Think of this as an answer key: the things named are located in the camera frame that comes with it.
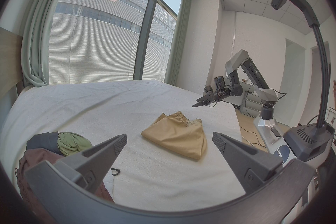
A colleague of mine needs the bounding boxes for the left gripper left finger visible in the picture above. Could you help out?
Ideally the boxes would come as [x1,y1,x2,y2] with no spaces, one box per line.
[54,134,128,194]

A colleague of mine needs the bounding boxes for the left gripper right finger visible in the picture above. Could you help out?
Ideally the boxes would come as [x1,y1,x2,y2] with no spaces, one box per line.
[212,132,284,196]

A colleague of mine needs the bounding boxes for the tan shorts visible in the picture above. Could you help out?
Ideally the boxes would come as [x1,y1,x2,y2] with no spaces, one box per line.
[141,111,208,161]

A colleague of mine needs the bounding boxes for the bed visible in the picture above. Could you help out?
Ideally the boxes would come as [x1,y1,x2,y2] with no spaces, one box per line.
[0,26,246,205]

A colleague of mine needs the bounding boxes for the green garment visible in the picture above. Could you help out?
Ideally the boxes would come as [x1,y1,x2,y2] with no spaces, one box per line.
[57,132,93,157]

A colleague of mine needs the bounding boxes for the grey chest of drawers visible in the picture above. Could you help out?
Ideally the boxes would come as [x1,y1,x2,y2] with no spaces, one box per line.
[240,92,263,116]

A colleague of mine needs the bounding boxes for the black garment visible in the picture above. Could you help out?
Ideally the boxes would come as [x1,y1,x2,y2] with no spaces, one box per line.
[26,132,59,156]

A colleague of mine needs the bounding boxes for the brown garment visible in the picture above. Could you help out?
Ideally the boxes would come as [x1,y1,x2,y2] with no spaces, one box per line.
[14,149,114,208]

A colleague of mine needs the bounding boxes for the grey-green curtain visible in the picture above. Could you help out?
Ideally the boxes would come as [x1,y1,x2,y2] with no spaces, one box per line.
[164,0,192,87]
[21,0,87,87]

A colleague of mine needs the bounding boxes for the window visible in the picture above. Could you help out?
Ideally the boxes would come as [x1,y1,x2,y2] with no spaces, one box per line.
[48,0,183,84]

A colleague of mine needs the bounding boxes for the black cable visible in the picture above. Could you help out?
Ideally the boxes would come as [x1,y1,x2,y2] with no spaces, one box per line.
[239,124,267,148]

